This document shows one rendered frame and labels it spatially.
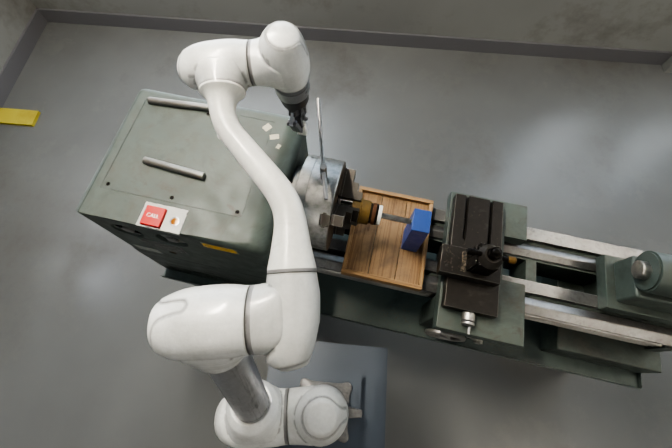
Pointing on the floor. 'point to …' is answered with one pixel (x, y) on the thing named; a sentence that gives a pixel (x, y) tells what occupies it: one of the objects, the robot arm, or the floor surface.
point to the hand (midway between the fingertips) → (301, 127)
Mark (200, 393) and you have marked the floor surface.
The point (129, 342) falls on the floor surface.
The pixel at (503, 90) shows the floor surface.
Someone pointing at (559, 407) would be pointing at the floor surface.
